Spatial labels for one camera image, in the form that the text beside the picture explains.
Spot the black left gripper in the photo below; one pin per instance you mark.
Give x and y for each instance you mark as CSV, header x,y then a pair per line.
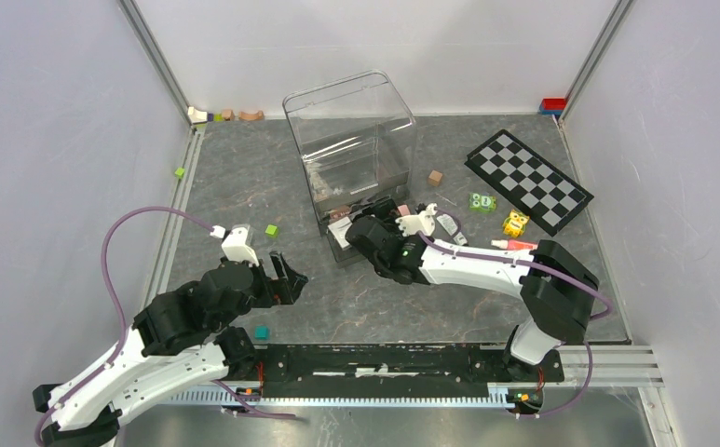
x,y
287,277

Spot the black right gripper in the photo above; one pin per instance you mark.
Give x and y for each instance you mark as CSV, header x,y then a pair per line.
x,y
385,209

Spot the clear acrylic drawer organizer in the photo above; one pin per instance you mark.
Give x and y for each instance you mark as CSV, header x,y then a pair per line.
x,y
356,138

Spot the pink compact case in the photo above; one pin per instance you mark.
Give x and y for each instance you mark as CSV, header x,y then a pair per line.
x,y
403,210

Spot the brown eyeshadow palette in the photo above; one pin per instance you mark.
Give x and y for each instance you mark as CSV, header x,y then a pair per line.
x,y
338,214

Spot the eyebrow stencil card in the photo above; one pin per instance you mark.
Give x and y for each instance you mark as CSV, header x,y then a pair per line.
x,y
338,229

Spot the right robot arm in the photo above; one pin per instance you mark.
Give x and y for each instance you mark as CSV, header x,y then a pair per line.
x,y
560,294

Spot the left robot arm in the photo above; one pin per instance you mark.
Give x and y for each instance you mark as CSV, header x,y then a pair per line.
x,y
185,337

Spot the lime green cube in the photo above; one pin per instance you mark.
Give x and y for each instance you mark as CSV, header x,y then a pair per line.
x,y
272,231

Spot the wooden cube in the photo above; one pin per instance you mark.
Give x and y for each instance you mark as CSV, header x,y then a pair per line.
x,y
435,178

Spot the white cosmetic tube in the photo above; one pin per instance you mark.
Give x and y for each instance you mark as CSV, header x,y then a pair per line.
x,y
453,228

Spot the teal cube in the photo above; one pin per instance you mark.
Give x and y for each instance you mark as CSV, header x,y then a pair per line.
x,y
262,333

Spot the green owl card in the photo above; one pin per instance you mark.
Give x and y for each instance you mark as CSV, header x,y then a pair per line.
x,y
483,203

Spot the pink spray bottle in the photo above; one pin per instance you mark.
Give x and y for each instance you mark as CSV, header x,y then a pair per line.
x,y
513,245

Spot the yellow owl card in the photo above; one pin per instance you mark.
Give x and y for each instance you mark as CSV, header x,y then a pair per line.
x,y
515,224

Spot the black white checkerboard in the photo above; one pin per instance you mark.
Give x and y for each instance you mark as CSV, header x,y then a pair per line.
x,y
528,181

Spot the small wooden toy blocks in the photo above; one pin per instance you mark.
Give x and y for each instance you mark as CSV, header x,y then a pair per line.
x,y
197,117

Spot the red blue blocks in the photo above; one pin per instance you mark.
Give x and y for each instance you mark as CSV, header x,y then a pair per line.
x,y
552,106

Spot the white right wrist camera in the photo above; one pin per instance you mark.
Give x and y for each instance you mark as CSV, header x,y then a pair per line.
x,y
424,222

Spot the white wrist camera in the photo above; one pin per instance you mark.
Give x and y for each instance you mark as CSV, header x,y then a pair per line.
x,y
236,243
424,222

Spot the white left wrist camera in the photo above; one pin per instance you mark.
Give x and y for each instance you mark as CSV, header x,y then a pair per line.
x,y
236,243

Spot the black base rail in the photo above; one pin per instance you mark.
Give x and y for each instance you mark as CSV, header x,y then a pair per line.
x,y
368,371

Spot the aluminium frame rail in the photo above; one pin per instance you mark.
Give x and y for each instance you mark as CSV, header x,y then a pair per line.
x,y
154,53

